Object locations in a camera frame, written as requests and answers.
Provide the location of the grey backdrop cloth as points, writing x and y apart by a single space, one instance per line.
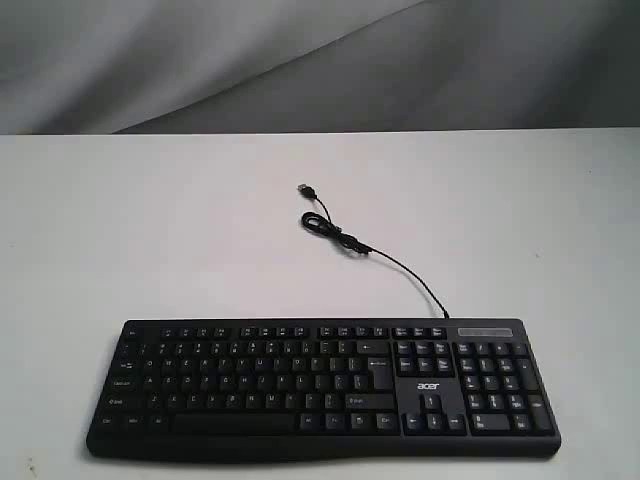
170 67

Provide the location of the black Acer keyboard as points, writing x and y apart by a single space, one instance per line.
277 390

